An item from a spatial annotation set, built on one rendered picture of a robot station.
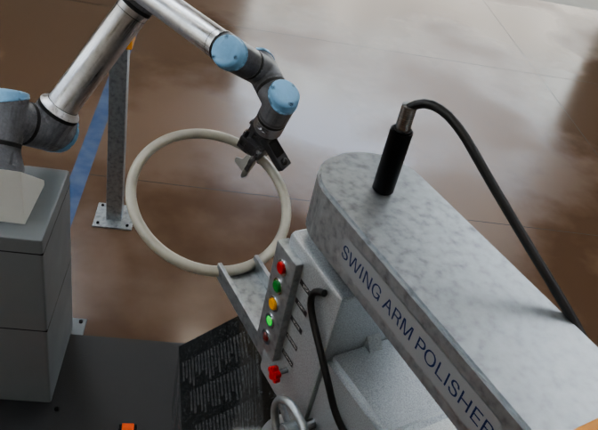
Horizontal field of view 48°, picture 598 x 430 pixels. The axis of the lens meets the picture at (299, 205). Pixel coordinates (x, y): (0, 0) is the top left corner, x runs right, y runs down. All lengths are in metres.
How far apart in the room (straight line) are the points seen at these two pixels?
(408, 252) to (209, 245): 2.55
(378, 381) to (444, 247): 0.31
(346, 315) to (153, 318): 2.02
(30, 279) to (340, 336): 1.36
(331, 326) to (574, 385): 0.45
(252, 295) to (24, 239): 0.82
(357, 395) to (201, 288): 2.13
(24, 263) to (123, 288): 1.03
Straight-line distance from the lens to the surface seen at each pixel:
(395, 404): 1.28
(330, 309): 1.24
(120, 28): 2.33
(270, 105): 1.87
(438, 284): 1.06
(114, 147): 3.40
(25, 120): 2.39
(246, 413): 1.95
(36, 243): 2.29
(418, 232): 1.15
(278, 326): 1.41
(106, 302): 3.25
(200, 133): 2.06
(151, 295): 3.29
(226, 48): 1.82
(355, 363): 1.32
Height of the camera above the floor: 2.34
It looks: 36 degrees down
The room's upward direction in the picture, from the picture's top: 13 degrees clockwise
